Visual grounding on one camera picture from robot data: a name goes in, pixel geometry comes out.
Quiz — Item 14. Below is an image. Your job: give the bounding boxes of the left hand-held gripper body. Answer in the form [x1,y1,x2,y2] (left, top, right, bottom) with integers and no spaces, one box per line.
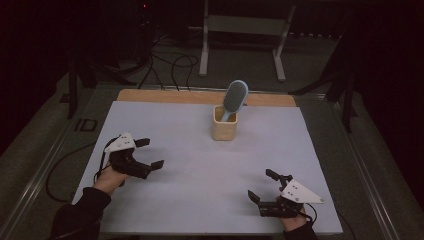
[103,131,153,180]

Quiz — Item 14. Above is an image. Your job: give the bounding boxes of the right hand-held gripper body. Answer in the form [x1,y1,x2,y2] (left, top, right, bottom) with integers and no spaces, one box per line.
[257,174,326,219]

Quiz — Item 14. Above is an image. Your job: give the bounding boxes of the beige square cup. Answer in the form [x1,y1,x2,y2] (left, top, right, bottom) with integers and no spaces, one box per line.
[211,105,238,141]

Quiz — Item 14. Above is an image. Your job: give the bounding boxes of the light blue hairbrush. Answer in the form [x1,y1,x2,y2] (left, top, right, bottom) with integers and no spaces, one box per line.
[220,79,250,123]

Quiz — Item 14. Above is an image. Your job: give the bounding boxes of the person's right hand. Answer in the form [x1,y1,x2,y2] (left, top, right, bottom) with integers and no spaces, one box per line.
[274,195,310,233]

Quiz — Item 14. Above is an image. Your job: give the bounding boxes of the person's left hand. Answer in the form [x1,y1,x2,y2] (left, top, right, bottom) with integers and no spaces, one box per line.
[92,161,130,197]

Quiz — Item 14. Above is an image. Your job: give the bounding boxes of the white table mat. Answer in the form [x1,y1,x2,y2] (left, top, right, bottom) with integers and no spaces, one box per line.
[71,100,344,235]

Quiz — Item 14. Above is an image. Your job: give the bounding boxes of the wooden table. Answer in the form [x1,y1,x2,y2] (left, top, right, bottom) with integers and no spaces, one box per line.
[116,88,297,108]

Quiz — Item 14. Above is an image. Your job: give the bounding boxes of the black tripod stand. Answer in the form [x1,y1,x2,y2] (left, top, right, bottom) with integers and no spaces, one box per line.
[289,29,360,134]
[65,54,138,120]

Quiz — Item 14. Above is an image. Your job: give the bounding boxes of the white metal stand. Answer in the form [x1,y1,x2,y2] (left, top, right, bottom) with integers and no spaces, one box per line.
[198,0,297,83]

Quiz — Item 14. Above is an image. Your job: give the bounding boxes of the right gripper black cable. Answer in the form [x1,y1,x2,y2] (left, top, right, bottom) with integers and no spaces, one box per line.
[303,201,358,240]

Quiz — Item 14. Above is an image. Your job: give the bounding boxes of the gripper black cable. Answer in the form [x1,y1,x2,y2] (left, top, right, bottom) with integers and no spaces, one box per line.
[94,137,119,184]
[303,201,358,240]

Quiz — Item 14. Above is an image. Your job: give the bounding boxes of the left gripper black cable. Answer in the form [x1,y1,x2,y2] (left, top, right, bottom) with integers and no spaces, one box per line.
[94,137,119,184]

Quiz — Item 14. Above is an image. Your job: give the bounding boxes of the metal frame rail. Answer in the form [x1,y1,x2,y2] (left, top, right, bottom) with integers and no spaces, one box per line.
[0,87,101,240]
[328,98,401,240]

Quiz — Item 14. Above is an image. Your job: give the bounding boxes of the long black cable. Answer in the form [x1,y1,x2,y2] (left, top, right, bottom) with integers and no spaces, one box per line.
[45,142,97,203]

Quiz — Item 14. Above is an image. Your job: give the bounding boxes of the black floor cables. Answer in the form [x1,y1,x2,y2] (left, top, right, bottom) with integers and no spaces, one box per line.
[137,39,200,92]

